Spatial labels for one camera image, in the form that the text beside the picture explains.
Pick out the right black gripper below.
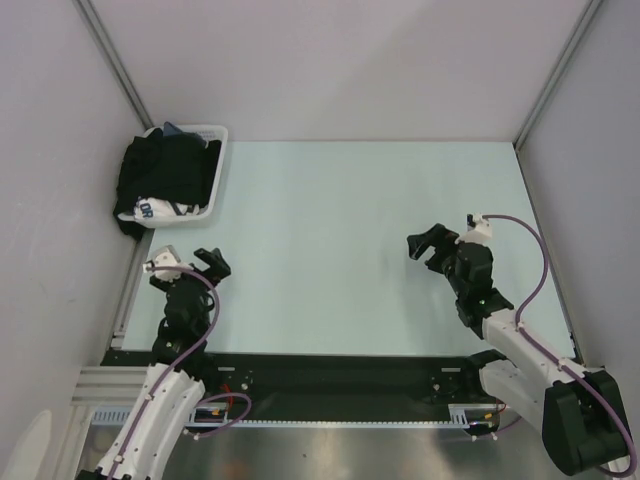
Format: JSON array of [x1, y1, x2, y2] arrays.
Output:
[[406, 223, 466, 298]]

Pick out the black tank top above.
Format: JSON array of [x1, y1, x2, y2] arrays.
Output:
[[113, 128, 222, 240]]

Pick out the blue printed tank top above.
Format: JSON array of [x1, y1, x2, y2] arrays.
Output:
[[162, 122, 208, 147]]

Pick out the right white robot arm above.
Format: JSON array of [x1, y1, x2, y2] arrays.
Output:
[[407, 215, 639, 478]]

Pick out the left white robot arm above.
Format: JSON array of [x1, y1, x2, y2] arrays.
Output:
[[76, 245, 232, 479]]

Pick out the white plastic laundry basket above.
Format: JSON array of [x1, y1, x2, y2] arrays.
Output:
[[113, 122, 228, 230]]

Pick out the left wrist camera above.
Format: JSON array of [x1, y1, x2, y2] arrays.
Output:
[[142, 245, 181, 273]]

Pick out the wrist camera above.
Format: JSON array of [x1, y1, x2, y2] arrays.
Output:
[[456, 213, 493, 245], [142, 245, 181, 273]]

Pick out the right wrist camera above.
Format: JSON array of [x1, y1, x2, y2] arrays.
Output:
[[456, 213, 493, 245]]

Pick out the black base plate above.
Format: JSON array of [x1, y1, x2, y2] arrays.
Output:
[[99, 351, 584, 424]]

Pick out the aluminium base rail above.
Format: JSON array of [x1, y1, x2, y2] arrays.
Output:
[[71, 366, 147, 406]]

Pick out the slotted cable duct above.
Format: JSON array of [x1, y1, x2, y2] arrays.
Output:
[[91, 405, 498, 430]]

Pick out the right aluminium frame post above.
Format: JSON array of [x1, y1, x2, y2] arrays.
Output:
[[512, 0, 606, 153]]

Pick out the aluminium frame post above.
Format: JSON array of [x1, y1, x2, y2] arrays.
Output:
[[72, 0, 154, 129], [512, 0, 606, 153]]

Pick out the left aluminium frame post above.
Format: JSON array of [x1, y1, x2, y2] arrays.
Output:
[[72, 0, 154, 129]]

